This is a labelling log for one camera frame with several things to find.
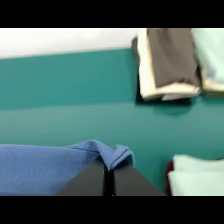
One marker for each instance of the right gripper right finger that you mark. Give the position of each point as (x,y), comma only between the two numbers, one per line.
(131,183)

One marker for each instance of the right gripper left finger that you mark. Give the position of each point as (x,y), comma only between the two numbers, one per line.
(88,181)

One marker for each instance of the blue shirt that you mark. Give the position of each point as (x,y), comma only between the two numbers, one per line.
(36,168)

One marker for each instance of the red garment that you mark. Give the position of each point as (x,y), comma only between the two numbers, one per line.
(169,170)

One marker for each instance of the white garment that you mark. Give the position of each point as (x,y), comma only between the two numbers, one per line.
(196,178)

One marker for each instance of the cream garment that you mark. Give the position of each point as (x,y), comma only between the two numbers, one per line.
(150,80)

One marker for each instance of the tan garment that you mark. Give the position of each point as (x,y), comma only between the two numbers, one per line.
(213,86)

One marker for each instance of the brown garment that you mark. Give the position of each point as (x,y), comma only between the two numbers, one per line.
(173,56)

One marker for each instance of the pale green garment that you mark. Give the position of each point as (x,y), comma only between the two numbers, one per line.
(210,53)

